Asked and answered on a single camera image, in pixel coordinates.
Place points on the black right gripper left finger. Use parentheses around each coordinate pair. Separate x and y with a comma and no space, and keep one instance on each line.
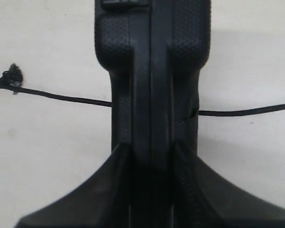
(102,201)

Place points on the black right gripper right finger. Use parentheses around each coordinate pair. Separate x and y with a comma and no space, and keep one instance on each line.
(204,199)

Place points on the black plastic case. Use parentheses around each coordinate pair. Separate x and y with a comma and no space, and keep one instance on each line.
(154,51)

